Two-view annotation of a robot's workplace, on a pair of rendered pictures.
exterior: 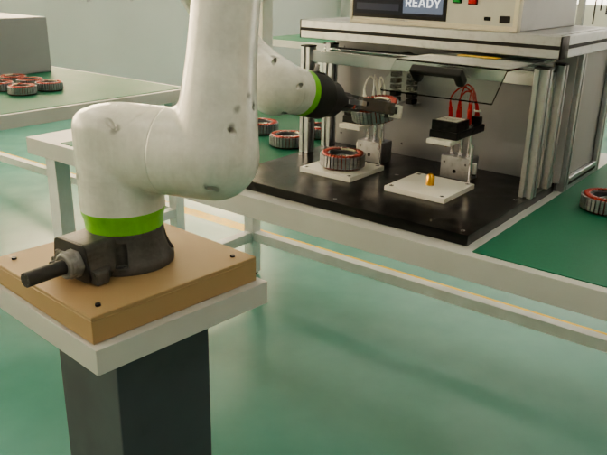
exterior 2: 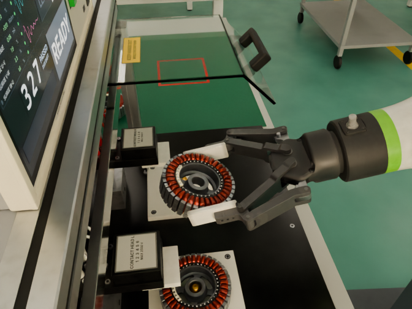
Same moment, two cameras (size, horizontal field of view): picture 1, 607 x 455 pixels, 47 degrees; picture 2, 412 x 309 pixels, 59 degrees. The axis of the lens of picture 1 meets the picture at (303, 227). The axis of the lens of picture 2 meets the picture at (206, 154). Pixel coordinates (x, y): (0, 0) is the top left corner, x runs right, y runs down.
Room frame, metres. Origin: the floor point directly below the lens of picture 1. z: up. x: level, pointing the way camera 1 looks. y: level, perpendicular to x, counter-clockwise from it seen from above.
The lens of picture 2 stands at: (1.85, 0.12, 1.34)
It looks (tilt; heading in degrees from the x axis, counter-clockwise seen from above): 42 degrees down; 225
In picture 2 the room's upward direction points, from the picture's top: straight up
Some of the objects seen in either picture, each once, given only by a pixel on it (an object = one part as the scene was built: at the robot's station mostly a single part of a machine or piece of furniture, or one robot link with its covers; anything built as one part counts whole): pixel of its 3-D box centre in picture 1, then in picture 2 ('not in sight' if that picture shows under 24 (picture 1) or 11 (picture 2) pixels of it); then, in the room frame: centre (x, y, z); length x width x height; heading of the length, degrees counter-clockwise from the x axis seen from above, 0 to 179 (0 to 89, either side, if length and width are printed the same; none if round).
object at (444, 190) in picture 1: (429, 187); (183, 187); (1.51, -0.28, 0.78); 0.15 x 0.15 x 0.01; 53
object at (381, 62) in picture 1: (413, 66); (110, 133); (1.67, -0.25, 1.03); 0.62 x 0.01 x 0.03; 53
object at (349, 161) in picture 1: (342, 158); (195, 289); (1.66, -0.09, 0.80); 0.11 x 0.11 x 0.04
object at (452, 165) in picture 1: (459, 165); (111, 187); (1.63, -0.37, 0.80); 0.07 x 0.05 x 0.06; 53
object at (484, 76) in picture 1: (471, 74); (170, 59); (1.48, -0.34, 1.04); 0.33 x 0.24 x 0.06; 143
